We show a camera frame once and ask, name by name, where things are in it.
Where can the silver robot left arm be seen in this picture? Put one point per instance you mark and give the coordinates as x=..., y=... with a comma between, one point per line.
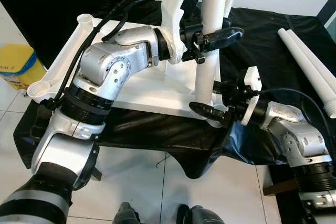
x=105, y=66

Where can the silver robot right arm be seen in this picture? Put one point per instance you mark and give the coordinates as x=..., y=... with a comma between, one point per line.
x=299, y=140

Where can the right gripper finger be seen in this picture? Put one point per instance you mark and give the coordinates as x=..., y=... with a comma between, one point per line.
x=223, y=87
x=209, y=112

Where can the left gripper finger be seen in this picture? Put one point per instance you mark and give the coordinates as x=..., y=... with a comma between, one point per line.
x=224, y=35

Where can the yellow bin with blue band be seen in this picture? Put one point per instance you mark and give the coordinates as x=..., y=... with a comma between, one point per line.
x=18, y=66

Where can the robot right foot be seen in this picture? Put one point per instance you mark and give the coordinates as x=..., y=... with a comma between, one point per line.
x=202, y=216

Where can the white plastic children table top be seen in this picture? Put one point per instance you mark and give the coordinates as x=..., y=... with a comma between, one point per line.
x=157, y=95

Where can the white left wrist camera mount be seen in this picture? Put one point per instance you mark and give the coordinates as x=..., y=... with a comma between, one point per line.
x=172, y=3

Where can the black plastic table cover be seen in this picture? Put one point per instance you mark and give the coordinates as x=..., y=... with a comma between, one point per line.
x=262, y=51

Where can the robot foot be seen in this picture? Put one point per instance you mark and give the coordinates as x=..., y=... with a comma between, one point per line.
x=202, y=216
x=126, y=214

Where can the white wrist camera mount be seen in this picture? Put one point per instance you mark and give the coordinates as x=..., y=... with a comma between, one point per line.
x=252, y=80
x=172, y=3

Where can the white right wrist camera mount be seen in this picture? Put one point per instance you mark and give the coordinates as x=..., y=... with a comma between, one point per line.
x=252, y=80

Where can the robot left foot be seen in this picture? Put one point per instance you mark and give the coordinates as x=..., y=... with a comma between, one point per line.
x=126, y=214

